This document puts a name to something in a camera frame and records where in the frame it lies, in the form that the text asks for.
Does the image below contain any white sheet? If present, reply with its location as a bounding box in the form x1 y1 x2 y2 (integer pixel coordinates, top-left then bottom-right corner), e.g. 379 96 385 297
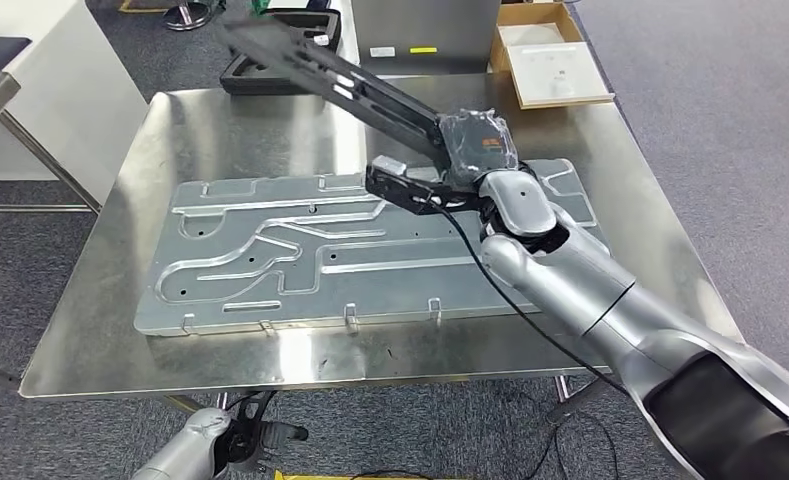
505 23 614 107

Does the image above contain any embossed aluminium plate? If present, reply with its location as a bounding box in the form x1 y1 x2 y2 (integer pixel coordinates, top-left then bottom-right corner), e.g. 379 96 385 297
132 157 609 338

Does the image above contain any cardboard box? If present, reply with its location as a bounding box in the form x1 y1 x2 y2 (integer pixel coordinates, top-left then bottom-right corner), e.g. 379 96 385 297
489 1 616 111

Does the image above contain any black plastic frame part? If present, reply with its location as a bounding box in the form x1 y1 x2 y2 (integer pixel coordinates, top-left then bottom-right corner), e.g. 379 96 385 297
215 16 454 175

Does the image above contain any grey box with labels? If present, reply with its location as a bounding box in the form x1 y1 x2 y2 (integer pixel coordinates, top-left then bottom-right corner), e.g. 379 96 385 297
350 0 503 75

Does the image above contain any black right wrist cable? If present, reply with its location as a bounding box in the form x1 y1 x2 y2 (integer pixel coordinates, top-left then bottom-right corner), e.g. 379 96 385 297
427 198 634 399

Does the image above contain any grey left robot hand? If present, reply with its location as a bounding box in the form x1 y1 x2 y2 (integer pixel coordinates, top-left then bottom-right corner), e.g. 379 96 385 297
215 413 310 476

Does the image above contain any dark blue pad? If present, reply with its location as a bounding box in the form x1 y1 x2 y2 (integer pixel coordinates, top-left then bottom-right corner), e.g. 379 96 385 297
0 36 34 73

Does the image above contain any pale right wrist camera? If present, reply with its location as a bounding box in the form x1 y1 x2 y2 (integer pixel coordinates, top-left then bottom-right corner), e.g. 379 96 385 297
370 154 409 179

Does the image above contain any black foam case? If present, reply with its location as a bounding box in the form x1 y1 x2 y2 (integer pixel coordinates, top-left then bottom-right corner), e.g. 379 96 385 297
218 7 342 97

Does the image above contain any stainless steel workbench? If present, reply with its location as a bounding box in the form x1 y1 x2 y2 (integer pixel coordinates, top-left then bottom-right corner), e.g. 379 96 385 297
17 71 744 425

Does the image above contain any chrome stool base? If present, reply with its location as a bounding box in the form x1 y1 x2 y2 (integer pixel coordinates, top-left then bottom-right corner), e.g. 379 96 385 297
162 0 218 32

